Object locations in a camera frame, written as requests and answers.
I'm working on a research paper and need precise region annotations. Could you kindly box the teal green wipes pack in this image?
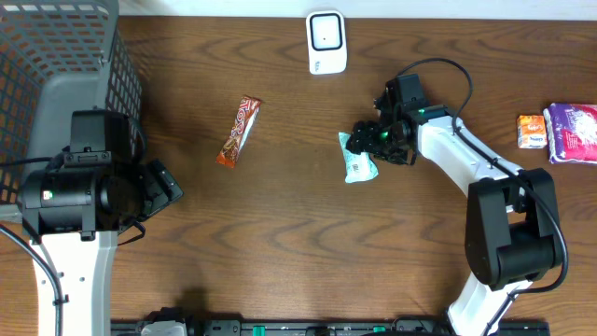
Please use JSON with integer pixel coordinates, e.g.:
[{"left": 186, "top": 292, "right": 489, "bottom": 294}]
[{"left": 338, "top": 133, "right": 379, "bottom": 184}]

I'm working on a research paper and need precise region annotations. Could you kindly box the red Top chocolate bar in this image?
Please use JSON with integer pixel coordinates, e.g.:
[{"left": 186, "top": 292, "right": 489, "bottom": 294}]
[{"left": 215, "top": 96, "right": 262, "bottom": 168}]

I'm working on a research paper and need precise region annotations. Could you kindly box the small orange tissue pack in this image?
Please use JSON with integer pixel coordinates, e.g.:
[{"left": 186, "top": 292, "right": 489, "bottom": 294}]
[{"left": 517, "top": 115, "right": 548, "bottom": 149}]

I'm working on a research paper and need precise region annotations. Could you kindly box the red purple sanitary pad pack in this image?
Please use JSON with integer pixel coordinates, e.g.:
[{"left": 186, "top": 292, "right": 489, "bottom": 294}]
[{"left": 543, "top": 103, "right": 596, "bottom": 165}]

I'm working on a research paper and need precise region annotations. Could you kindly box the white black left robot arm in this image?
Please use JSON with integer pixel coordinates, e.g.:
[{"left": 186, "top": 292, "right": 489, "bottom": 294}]
[{"left": 18, "top": 110, "right": 184, "bottom": 335}]

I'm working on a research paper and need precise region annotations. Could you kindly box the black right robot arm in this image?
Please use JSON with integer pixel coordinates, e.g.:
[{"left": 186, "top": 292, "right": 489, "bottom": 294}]
[{"left": 344, "top": 74, "right": 568, "bottom": 335}]

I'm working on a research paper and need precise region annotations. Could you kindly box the white barcode scanner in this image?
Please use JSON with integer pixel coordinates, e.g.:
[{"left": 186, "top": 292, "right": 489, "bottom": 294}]
[{"left": 305, "top": 10, "right": 348, "bottom": 76}]

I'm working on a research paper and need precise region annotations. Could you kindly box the dark grey plastic basket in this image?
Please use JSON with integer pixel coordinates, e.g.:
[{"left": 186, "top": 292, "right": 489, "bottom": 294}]
[{"left": 1, "top": 0, "right": 142, "bottom": 223}]

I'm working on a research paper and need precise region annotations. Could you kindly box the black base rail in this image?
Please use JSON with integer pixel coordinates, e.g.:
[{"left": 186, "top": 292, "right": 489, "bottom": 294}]
[{"left": 110, "top": 307, "right": 551, "bottom": 336}]

